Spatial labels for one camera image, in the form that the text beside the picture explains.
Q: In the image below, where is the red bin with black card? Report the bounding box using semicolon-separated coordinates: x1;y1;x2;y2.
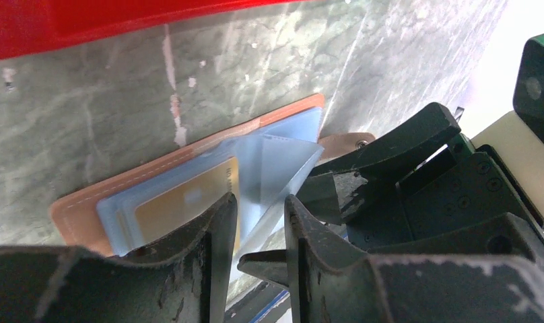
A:
0;0;308;63

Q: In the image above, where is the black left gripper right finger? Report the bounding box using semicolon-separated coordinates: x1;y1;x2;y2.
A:
284;194;544;323

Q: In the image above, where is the tan leather card holder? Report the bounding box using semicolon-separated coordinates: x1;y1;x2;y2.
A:
50;94;374;260

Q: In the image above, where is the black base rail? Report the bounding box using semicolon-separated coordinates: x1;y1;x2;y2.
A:
224;282;291;322

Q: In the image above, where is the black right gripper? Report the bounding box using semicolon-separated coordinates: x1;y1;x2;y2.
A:
296;102;544;268

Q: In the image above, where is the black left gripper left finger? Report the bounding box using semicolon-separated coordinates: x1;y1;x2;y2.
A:
0;193;238;322

